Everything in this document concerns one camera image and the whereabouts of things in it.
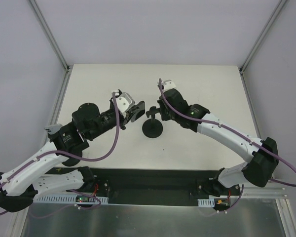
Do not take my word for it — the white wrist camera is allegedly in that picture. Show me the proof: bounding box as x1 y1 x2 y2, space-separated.
161 80 176 92
112 90 135 116

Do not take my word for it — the white cable duct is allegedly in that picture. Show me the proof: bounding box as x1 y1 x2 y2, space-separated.
34 194 109 205
197 198 215 208

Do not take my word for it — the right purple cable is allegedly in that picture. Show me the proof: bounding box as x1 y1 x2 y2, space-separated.
158 78 296 186

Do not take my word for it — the left white cable duct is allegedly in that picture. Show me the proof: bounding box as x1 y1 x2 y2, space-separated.
34 194 109 205

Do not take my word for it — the purple cable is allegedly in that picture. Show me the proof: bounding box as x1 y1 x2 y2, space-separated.
0 92 120 217
158 78 296 186

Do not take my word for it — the left aluminium frame post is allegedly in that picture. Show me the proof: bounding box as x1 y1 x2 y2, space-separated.
28 0 70 72

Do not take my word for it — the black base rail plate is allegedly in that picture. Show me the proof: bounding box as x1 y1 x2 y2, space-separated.
46 167 242 206

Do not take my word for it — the aluminium frame post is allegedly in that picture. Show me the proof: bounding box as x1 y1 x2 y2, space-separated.
238 0 288 75
28 0 70 72

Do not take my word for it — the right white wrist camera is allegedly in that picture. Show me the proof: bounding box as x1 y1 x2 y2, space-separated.
161 80 176 92

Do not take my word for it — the right aluminium frame post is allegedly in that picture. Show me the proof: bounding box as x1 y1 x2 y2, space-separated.
238 0 288 75

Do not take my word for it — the short black phone stand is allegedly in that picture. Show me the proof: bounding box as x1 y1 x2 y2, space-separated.
62 151 83 167

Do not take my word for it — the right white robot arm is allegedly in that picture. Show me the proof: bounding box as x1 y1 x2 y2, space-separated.
157 89 279 197

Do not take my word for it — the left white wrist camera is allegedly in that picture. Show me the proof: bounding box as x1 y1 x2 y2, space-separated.
112 90 135 116

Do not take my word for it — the tall black phone stand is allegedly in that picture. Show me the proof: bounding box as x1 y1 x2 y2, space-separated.
142 106 163 139

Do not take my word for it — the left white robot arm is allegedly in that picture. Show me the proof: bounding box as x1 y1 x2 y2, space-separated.
0 96 136 213

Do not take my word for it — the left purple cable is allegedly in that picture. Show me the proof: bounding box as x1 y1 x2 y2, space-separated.
0 92 120 217

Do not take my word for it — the right white cable duct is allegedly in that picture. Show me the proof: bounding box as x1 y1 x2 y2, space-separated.
197 198 215 208

